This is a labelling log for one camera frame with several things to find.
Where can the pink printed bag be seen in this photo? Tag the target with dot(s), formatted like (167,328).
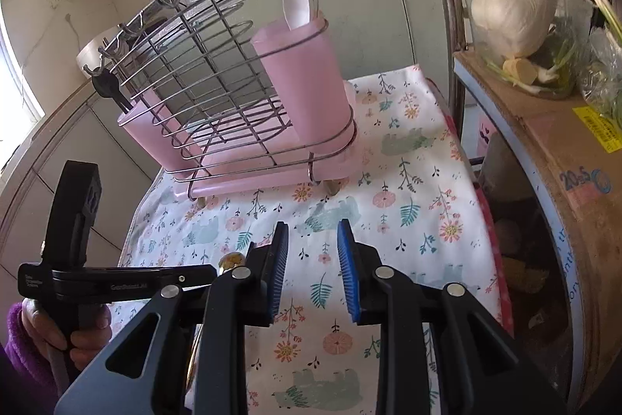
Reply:
(486,134)

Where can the white plastic spoon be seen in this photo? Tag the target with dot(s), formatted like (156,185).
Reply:
(296,1)

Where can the white bucket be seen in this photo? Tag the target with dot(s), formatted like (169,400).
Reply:
(87,55)

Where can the brown potato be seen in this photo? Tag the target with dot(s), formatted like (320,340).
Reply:
(508,234)

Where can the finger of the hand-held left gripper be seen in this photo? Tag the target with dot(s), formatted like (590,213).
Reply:
(189,275)

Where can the pink plastic drip tray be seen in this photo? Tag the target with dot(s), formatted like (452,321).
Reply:
(243,184)

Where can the metal pole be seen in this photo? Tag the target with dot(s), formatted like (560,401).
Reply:
(449,6)

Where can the metal spoon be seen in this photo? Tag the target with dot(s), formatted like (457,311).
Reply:
(231,260)

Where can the person's left hand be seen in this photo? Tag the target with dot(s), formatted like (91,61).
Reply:
(92,349)

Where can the person's left forearm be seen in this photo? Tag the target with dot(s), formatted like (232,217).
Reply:
(24,361)

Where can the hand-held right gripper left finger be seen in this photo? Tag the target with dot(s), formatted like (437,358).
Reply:
(278,271)

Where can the floral printed cloth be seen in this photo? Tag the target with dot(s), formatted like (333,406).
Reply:
(413,201)

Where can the napa cabbage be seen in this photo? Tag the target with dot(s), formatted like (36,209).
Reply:
(510,11)

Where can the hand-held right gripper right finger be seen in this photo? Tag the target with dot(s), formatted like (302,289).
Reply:
(347,271)

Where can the grey kitchen cabinet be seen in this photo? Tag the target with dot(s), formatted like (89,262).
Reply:
(369,6)

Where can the yellow vegetable piece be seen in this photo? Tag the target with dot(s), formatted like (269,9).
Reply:
(525,274)

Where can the clear plastic container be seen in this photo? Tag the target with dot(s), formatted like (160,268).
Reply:
(573,31)

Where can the tall pink plastic cup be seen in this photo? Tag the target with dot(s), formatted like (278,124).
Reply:
(301,79)

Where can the cardboard box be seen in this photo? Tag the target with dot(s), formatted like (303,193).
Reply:
(544,152)

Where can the clear plastic bag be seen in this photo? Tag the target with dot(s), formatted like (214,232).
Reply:
(602,74)

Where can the pale cut vegetable stem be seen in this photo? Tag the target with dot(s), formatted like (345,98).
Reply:
(520,70)

